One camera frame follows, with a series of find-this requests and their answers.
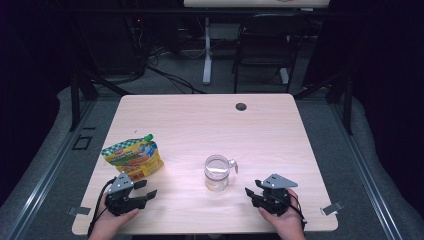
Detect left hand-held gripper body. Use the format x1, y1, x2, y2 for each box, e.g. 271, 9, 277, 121
104, 172, 148, 217

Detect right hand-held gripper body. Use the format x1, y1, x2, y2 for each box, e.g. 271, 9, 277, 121
259, 173, 299, 217

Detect yellow pouch with green cap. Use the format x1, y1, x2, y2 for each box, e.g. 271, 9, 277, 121
100, 133, 165, 183

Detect clear glass jar hinged lid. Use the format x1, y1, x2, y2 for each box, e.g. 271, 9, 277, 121
203, 154, 239, 192

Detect person's right hand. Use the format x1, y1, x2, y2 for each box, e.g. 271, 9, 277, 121
258, 188, 306, 236

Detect person's left hand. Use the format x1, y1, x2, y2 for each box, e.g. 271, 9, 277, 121
90, 203, 140, 235

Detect grey tape strip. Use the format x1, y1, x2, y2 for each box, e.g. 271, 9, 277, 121
320, 201, 343, 216
67, 206, 92, 216

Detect dark equipment cabinet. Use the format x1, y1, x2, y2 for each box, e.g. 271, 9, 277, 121
78, 13, 146, 77

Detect dark curtain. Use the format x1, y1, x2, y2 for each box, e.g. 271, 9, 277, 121
349, 0, 424, 218
0, 0, 73, 208

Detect light wooden background desk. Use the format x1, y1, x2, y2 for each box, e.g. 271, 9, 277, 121
183, 0, 331, 9

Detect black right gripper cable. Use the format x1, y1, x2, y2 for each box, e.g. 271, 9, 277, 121
266, 192, 308, 231

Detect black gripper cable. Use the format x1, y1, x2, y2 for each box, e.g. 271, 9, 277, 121
266, 192, 308, 231
87, 177, 118, 238

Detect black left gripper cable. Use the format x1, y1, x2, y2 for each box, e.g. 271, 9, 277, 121
87, 177, 118, 238

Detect aluminium floor rail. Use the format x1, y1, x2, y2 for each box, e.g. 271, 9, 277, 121
6, 99, 98, 240
328, 99, 404, 240

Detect black metal frame stand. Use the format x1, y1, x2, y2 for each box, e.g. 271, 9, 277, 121
69, 69, 132, 132
293, 71, 354, 136

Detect black floor cables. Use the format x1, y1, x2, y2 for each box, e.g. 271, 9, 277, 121
145, 46, 207, 95

